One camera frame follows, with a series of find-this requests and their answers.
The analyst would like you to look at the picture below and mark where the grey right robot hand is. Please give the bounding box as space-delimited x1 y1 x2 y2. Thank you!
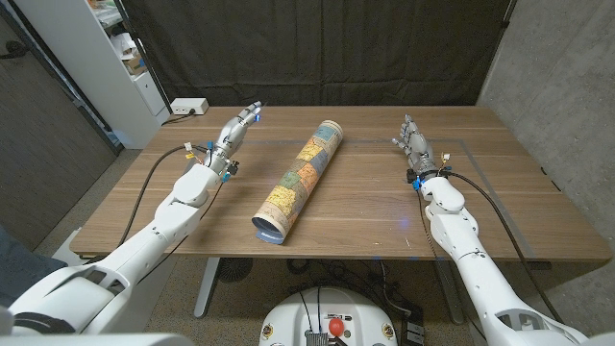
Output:
391 113 438 177

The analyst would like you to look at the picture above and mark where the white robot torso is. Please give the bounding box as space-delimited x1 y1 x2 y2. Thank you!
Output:
258 286 399 346

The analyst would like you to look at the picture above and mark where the grey table leg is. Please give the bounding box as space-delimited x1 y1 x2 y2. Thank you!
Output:
434 259 465 326
193 257 222 319

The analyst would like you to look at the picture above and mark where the black round fan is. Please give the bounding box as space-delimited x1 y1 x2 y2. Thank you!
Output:
216 258 255 284

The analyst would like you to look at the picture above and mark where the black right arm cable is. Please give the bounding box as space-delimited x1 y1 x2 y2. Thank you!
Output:
446 170 566 324

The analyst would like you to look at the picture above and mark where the small cardboard box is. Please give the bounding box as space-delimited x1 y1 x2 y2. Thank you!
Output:
122 52 148 76

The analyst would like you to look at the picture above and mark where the black backdrop stand pole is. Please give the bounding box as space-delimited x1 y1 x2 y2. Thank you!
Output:
114 0 173 115

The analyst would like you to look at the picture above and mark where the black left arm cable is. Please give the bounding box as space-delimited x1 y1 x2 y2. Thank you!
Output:
117 142 212 251

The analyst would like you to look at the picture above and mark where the white shelf cabinet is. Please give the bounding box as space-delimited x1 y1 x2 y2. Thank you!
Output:
13 0 172 150

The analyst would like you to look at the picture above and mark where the white power box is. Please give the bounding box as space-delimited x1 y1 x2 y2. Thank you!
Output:
170 97 210 116

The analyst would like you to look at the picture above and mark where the black power strip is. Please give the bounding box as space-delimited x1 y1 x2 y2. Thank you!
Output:
401 307 427 346

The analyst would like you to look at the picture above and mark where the colourful paper map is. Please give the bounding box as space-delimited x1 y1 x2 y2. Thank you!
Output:
251 119 345 246

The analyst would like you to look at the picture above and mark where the person's blue jeans leg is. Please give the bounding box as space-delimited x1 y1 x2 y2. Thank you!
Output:
0 224 68 309

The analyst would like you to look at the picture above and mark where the black backdrop curtain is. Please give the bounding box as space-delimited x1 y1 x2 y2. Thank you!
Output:
119 0 518 108

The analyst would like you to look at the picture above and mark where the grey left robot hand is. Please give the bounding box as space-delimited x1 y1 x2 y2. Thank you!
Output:
204 100 263 175

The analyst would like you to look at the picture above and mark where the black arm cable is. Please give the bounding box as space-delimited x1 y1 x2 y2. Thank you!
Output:
446 170 566 324
117 142 212 251

